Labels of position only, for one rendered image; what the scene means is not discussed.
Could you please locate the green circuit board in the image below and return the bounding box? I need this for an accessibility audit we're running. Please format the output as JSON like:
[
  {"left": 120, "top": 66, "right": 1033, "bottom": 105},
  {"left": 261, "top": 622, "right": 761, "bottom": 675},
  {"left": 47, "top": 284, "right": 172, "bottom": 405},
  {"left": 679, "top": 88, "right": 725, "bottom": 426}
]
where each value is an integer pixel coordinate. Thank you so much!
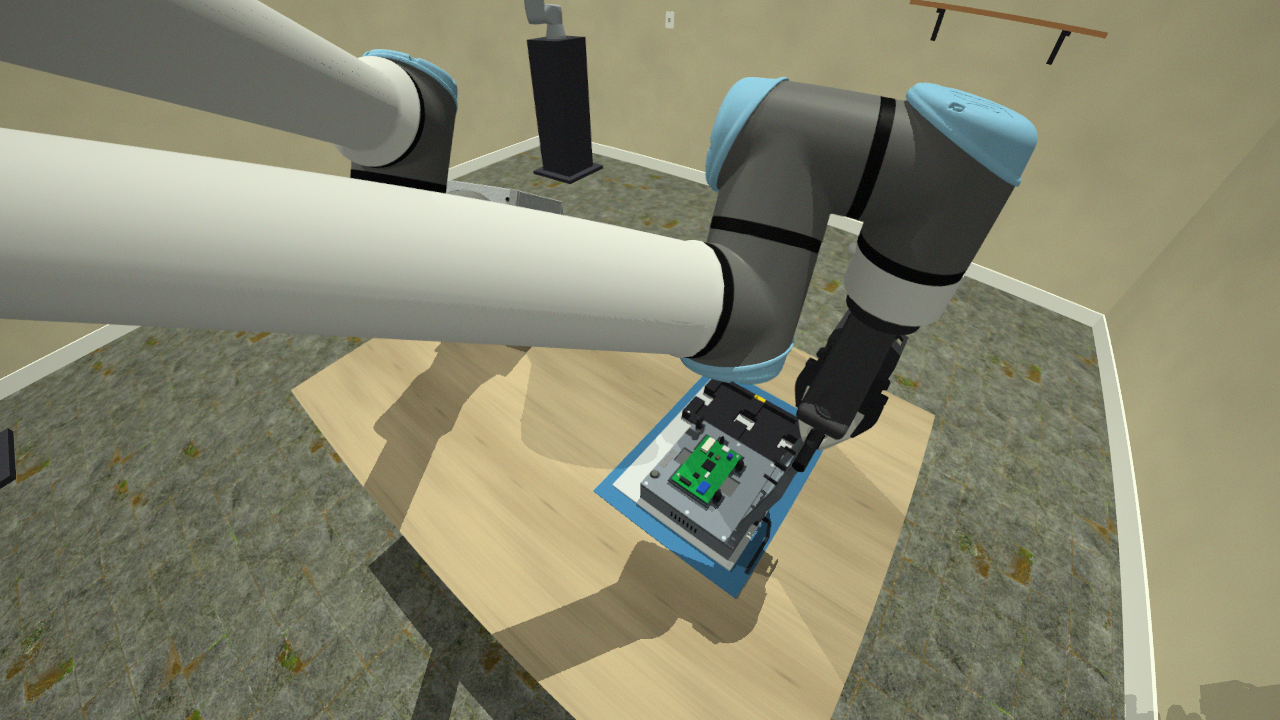
[{"left": 671, "top": 436, "right": 742, "bottom": 503}]

